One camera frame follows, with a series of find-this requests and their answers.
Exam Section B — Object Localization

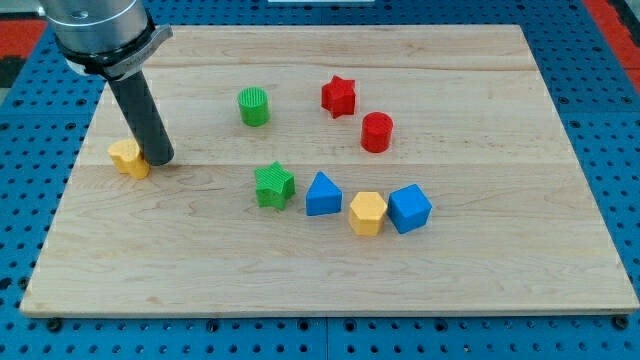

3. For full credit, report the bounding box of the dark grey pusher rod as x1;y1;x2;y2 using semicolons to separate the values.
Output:
109;71;174;166

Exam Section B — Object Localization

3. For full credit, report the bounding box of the yellow heart block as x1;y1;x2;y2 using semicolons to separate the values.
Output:
107;138;150;179

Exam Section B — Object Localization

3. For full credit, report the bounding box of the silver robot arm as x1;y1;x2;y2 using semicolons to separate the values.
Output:
39;0;174;166

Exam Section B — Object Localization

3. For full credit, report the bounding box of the green cylinder block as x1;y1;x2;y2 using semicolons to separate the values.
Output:
237;87;270;127

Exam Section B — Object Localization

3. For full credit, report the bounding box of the green star block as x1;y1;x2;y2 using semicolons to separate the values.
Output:
254;161;296;210

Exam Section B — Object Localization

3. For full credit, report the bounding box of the red star block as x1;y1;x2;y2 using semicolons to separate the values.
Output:
321;75;356;119

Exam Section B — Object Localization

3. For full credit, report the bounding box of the blue triangle block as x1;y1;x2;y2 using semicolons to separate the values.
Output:
305;171;343;216

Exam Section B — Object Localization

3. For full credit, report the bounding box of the wooden board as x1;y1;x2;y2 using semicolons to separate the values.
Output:
20;25;639;318

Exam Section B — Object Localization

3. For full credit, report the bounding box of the red cylinder block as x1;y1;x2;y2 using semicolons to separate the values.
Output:
360;112;394;153

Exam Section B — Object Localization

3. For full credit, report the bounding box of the yellow hexagon block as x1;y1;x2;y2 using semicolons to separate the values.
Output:
348;192;387;236

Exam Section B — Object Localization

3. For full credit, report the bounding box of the blue cube block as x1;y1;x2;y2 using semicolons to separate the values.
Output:
388;184;432;234

